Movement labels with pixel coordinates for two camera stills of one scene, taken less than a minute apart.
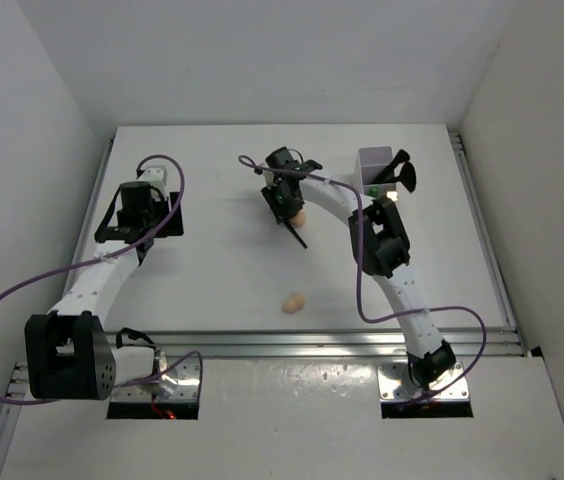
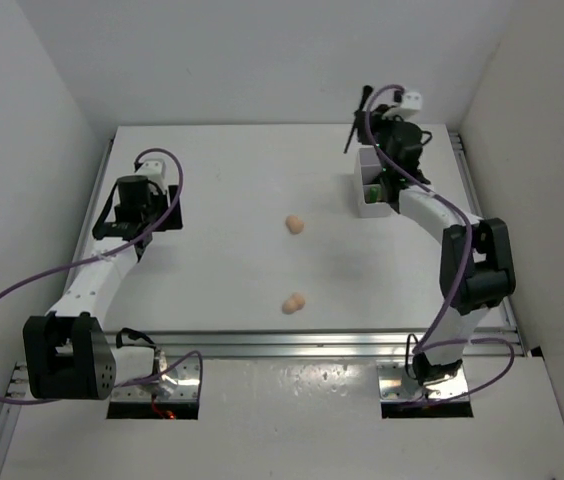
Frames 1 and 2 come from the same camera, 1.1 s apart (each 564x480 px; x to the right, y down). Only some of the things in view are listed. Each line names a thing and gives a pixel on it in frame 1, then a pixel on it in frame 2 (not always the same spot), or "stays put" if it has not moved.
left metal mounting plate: [174, 379] stays put
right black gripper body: [284, 206] → [382, 124]
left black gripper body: [160, 213] stays put
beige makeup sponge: [294, 303] stays put
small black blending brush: [296, 235] → [367, 90]
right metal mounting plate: [451, 387] stays put
